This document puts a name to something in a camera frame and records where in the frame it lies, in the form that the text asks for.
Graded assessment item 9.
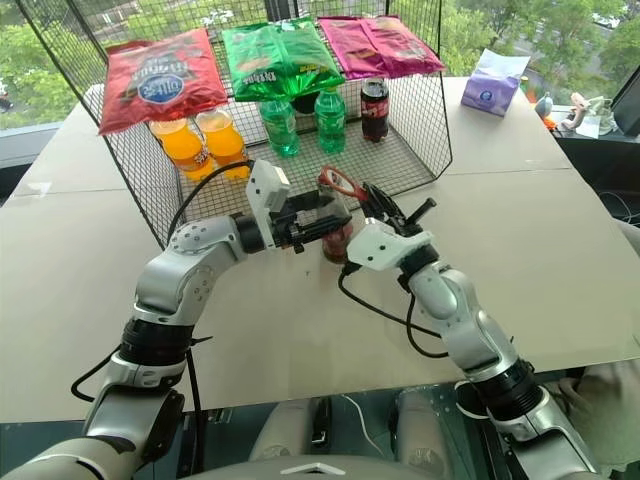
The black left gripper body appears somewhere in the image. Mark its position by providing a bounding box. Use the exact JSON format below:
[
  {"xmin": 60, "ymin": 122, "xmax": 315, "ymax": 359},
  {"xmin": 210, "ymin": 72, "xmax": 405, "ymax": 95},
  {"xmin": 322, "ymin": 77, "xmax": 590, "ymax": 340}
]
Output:
[{"xmin": 272, "ymin": 194, "xmax": 308, "ymax": 254}]

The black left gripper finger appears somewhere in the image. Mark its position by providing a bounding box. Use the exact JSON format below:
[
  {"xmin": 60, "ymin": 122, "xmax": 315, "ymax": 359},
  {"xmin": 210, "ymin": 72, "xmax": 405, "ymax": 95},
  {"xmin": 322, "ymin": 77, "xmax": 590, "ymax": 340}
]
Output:
[
  {"xmin": 301, "ymin": 219, "xmax": 355, "ymax": 245},
  {"xmin": 298, "ymin": 191, "xmax": 352, "ymax": 223}
]

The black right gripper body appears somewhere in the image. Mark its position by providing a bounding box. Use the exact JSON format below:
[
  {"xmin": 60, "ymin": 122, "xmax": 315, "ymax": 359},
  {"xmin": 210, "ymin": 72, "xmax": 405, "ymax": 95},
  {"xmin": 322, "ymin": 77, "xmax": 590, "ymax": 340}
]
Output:
[{"xmin": 363, "ymin": 197, "xmax": 437, "ymax": 237}]

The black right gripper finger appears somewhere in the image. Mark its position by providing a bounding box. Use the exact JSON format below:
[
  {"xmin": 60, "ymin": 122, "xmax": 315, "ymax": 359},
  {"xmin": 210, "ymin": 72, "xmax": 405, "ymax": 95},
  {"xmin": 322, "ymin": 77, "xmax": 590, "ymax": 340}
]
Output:
[
  {"xmin": 360, "ymin": 181, "xmax": 390, "ymax": 218},
  {"xmin": 371, "ymin": 188, "xmax": 404, "ymax": 218}
]

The glass bottle with red drink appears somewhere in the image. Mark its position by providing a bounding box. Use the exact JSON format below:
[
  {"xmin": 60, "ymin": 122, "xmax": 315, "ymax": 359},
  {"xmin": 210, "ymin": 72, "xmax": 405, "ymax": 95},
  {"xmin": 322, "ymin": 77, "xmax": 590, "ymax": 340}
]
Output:
[{"xmin": 316, "ymin": 178, "xmax": 357, "ymax": 265}]

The red bottle opener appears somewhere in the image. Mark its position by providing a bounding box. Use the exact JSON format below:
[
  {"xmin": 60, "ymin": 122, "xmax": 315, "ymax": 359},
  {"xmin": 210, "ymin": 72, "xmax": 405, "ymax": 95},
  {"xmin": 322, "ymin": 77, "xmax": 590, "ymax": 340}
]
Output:
[{"xmin": 319, "ymin": 166, "xmax": 374, "ymax": 204}]

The green soda bottle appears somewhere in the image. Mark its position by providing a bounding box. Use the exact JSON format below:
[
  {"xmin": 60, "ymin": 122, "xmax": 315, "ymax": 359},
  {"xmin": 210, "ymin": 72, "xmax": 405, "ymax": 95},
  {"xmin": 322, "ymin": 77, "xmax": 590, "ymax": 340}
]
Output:
[
  {"xmin": 259, "ymin": 97, "xmax": 302, "ymax": 158},
  {"xmin": 313, "ymin": 85, "xmax": 348, "ymax": 155}
]

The dark cola bottle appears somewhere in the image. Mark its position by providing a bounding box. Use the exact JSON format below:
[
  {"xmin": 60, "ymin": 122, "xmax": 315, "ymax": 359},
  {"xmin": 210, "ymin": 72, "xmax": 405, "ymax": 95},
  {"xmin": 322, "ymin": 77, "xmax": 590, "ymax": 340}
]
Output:
[{"xmin": 360, "ymin": 76, "xmax": 392, "ymax": 143}]

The orange soda bottle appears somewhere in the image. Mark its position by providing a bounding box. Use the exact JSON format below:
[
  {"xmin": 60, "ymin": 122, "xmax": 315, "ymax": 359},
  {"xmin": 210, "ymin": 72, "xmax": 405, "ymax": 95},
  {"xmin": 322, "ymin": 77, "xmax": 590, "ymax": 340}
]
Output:
[
  {"xmin": 195, "ymin": 106, "xmax": 252, "ymax": 181},
  {"xmin": 149, "ymin": 117, "xmax": 215, "ymax": 183}
]

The purple tissue pack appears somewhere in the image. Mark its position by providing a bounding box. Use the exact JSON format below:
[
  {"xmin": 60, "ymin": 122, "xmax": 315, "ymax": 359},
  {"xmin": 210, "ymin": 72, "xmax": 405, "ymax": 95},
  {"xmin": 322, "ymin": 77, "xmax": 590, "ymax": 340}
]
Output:
[{"xmin": 460, "ymin": 48, "xmax": 532, "ymax": 119}]

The green chip bag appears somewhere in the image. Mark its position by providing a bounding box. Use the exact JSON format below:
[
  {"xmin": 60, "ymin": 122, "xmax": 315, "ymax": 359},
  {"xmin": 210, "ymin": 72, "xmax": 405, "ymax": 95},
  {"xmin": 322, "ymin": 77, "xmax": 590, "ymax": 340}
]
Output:
[{"xmin": 220, "ymin": 19, "xmax": 347, "ymax": 103}]

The magenta chip bag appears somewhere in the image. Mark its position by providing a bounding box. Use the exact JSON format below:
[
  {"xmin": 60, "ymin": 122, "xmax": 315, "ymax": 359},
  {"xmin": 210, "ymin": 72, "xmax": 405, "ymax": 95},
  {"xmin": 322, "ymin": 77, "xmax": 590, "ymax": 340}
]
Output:
[{"xmin": 317, "ymin": 14, "xmax": 447, "ymax": 81}]

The red chip bag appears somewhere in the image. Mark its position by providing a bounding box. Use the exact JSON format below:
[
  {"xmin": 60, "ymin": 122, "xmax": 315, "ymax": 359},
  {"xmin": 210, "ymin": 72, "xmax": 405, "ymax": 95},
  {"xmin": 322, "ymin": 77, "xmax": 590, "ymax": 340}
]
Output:
[{"xmin": 97, "ymin": 26, "xmax": 230, "ymax": 137}]

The grey rounded shape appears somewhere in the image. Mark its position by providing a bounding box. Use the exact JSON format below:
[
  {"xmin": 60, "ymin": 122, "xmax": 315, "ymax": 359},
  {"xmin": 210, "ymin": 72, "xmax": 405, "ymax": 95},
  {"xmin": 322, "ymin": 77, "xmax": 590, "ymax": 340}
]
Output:
[
  {"xmin": 248, "ymin": 397, "xmax": 332, "ymax": 464},
  {"xmin": 396, "ymin": 388, "xmax": 453, "ymax": 474}
]

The pink toy figure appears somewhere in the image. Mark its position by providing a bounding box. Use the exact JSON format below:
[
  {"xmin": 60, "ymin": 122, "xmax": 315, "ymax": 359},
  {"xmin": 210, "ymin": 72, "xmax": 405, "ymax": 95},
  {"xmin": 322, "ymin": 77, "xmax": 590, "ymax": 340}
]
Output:
[{"xmin": 559, "ymin": 92, "xmax": 592, "ymax": 133}]

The grey robot torso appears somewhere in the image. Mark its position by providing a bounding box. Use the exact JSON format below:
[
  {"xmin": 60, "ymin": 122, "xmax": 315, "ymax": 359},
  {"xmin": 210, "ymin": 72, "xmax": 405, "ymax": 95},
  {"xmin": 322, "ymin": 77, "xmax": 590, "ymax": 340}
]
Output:
[{"xmin": 0, "ymin": 434, "xmax": 374, "ymax": 480}]

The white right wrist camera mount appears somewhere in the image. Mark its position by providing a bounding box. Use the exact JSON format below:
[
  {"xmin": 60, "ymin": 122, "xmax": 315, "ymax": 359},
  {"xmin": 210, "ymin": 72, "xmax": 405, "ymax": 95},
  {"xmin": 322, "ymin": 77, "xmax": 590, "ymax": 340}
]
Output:
[{"xmin": 345, "ymin": 218, "xmax": 433, "ymax": 272}]

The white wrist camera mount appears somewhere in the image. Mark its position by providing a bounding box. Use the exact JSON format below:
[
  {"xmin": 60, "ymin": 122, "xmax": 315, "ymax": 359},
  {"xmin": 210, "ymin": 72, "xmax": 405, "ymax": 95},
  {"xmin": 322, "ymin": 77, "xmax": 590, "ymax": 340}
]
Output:
[
  {"xmin": 345, "ymin": 218, "xmax": 433, "ymax": 272},
  {"xmin": 244, "ymin": 159, "xmax": 292, "ymax": 249}
]

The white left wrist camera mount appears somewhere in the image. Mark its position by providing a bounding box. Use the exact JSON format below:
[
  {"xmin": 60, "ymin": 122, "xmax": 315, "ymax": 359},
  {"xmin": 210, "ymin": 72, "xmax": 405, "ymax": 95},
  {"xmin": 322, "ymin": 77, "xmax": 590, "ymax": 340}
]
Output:
[{"xmin": 244, "ymin": 159, "xmax": 292, "ymax": 249}]

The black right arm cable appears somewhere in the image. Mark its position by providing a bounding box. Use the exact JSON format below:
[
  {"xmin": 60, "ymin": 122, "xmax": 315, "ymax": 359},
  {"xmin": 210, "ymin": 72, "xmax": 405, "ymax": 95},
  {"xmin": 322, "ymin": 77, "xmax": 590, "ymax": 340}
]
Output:
[{"xmin": 337, "ymin": 261, "xmax": 451, "ymax": 360}]

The black wire mesh rack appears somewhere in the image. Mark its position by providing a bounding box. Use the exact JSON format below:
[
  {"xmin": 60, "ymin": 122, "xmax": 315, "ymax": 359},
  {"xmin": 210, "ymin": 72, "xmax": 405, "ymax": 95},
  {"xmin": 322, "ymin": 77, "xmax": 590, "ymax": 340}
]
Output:
[{"xmin": 19, "ymin": 0, "xmax": 454, "ymax": 250}]

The thin white cable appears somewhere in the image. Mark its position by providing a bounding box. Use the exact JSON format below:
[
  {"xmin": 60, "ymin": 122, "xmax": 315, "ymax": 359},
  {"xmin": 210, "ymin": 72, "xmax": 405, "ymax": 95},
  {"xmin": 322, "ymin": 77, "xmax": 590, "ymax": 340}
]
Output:
[{"xmin": 598, "ymin": 188, "xmax": 640, "ymax": 222}]

